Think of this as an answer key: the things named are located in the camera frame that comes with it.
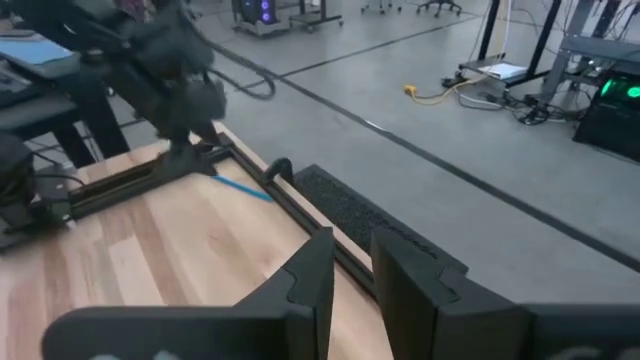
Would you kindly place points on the grey metal table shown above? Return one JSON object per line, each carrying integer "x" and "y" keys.
{"x": 600, "y": 50}

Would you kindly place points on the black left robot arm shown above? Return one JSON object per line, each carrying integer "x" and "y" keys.
{"x": 100, "y": 45}

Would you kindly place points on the computer monitor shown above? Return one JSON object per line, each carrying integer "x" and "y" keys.
{"x": 35, "y": 50}

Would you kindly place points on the purple lit computer tower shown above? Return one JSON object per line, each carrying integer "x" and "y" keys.
{"x": 257, "y": 15}

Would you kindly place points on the office chair base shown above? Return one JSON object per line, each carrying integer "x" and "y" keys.
{"x": 440, "y": 6}

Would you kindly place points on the green lit black computer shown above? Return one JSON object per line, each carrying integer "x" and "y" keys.
{"x": 610, "y": 125}

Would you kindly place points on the grey side desk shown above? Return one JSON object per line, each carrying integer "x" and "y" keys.
{"x": 30, "y": 112}

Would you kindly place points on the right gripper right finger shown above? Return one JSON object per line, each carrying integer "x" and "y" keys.
{"x": 450, "y": 320}

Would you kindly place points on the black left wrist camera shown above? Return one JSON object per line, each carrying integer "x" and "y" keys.
{"x": 206, "y": 102}

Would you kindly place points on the black floor stand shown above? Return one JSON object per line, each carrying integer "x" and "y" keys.
{"x": 487, "y": 30}

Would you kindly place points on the blue pencil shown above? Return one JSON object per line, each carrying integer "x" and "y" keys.
{"x": 242, "y": 188}

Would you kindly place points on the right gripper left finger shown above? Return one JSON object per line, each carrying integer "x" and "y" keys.
{"x": 280, "y": 325}

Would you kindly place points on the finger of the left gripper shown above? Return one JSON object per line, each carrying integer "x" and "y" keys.
{"x": 206, "y": 134}
{"x": 175, "y": 139}

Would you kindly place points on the white flat box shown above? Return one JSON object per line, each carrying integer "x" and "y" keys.
{"x": 502, "y": 71}

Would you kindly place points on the black aluminium table frame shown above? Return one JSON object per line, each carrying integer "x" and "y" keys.
{"x": 300, "y": 212}

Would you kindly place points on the black wheeled cart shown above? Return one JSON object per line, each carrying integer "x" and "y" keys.
{"x": 315, "y": 20}

